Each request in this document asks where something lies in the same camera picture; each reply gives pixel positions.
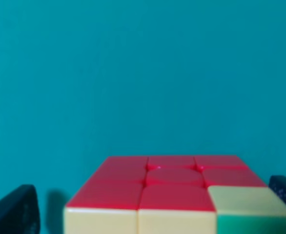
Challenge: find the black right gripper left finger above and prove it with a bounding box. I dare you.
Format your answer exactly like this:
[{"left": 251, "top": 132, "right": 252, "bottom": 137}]
[{"left": 0, "top": 184, "right": 41, "bottom": 234}]

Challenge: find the multicolour puzzle cube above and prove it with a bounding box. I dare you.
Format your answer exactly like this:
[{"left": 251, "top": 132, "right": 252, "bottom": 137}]
[{"left": 63, "top": 155, "right": 286, "bottom": 234}]

